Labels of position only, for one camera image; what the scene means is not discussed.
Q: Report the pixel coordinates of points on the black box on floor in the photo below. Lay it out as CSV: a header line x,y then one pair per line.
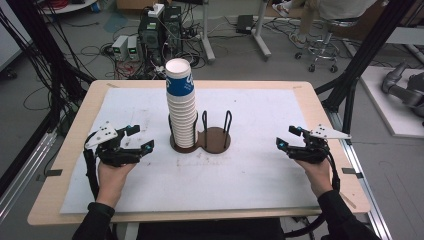
x,y
244,24

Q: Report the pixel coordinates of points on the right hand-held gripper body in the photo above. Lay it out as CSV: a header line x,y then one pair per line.
x,y
313,151

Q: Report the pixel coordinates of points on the metal stool on wheels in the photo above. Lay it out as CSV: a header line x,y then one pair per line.
x,y
321,46

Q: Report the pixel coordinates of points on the white floor platform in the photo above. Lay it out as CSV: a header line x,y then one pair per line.
x,y
383,110

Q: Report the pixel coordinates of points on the person's right hand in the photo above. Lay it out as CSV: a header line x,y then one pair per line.
x,y
316,178

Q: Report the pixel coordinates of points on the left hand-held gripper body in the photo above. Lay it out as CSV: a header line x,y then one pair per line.
x,y
113,155

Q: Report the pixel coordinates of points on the white round table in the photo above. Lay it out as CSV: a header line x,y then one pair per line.
x,y
71,7

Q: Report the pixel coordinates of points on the stack of paper cups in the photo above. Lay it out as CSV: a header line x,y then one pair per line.
x,y
181,110

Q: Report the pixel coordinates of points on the grey bench power supply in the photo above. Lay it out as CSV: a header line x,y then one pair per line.
x,y
119,48
132,48

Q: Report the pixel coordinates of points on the black computer tower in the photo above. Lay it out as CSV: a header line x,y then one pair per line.
x,y
151,36

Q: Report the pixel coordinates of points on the person's left hand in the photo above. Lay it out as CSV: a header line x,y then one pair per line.
x,y
111,183

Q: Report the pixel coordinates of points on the white power strip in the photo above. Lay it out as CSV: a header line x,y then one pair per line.
x,y
156,10

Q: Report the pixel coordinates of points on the black tape strip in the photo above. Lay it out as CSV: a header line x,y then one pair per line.
x,y
351,172
53,172

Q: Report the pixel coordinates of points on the brown cup holder rack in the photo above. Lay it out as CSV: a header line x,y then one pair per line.
x,y
215,140

